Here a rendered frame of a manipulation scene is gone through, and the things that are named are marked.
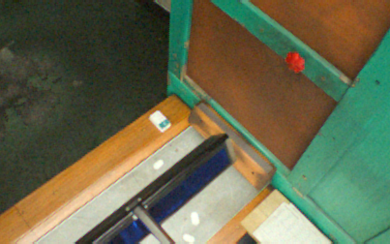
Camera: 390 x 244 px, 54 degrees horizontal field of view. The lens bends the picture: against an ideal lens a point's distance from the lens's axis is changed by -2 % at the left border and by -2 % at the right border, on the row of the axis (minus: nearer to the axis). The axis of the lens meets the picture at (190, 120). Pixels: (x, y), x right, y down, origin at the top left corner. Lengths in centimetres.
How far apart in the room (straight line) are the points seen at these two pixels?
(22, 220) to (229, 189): 58
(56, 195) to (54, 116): 109
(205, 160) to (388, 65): 37
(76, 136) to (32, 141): 23
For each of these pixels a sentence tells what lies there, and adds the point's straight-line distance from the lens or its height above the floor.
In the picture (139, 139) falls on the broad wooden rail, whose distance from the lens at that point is 120.
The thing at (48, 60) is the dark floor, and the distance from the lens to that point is 245.
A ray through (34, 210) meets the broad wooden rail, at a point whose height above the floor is 76.
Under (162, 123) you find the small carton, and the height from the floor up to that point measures 78.
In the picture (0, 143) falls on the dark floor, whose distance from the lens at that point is 221.
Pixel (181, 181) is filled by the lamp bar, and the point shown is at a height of 110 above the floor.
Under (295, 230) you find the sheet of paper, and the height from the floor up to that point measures 78.
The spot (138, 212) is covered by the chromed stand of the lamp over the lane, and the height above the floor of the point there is 112.
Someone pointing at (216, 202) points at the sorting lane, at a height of 74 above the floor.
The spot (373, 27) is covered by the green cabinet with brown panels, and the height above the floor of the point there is 139.
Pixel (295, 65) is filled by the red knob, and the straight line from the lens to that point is 79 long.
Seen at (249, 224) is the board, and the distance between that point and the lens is 111.
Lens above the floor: 181
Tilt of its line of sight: 58 degrees down
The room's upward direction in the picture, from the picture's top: 8 degrees clockwise
